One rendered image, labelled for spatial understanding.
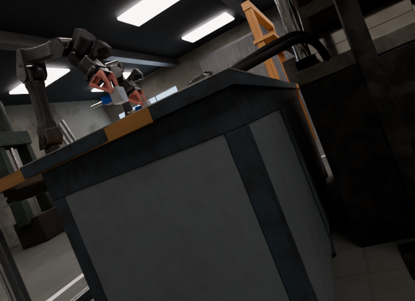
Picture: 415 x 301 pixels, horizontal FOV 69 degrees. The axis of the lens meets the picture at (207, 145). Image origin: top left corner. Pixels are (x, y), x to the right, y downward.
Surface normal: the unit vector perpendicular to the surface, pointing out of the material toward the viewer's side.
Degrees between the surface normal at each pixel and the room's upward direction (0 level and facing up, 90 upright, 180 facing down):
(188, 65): 90
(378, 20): 90
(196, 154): 90
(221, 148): 90
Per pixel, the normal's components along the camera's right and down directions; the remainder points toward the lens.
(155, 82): -0.38, 0.18
